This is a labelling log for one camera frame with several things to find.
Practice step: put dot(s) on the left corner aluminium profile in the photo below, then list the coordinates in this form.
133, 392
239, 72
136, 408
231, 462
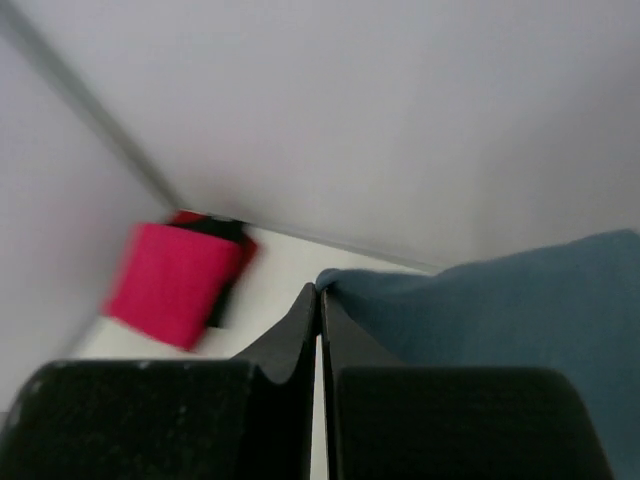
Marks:
56, 73

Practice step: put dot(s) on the folded pink t shirt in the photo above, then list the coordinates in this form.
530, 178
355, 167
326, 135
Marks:
165, 284

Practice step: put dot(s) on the folded black t shirt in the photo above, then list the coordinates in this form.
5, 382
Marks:
225, 257

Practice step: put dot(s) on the blue grey t shirt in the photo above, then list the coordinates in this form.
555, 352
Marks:
572, 307

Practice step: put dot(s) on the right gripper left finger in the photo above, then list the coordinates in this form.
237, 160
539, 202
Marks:
246, 417

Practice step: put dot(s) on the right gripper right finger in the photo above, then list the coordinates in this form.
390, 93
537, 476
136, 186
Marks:
386, 419

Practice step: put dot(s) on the folded dark red t shirt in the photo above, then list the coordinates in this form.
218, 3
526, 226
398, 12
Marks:
224, 228

